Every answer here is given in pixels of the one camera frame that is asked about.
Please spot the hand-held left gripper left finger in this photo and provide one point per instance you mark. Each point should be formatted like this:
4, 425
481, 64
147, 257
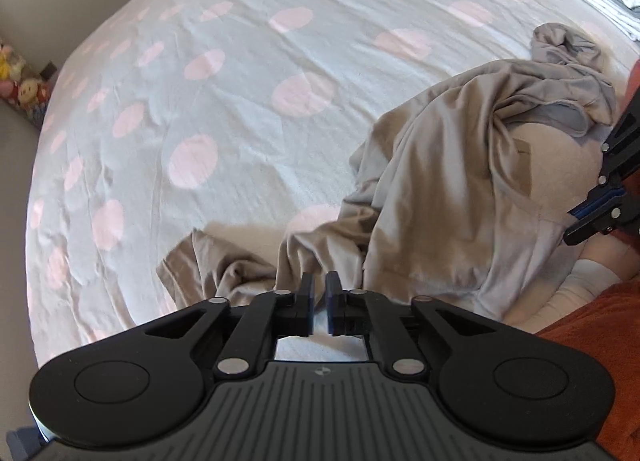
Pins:
307, 301

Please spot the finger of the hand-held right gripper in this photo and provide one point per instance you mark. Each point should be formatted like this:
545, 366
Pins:
595, 213
622, 141

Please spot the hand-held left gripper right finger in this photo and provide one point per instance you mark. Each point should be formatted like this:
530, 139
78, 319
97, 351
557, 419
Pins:
332, 301

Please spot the beige long-sleeve shirt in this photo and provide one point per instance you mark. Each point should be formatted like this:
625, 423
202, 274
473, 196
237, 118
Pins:
450, 191

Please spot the orange cloth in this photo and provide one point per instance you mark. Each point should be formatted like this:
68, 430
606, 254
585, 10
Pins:
600, 341

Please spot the polka-dot bed sheet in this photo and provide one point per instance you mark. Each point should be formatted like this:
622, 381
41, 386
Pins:
225, 91

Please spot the small black object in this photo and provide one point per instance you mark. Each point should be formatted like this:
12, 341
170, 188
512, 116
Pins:
48, 70

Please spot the hanging plush toys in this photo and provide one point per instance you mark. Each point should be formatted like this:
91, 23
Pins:
27, 91

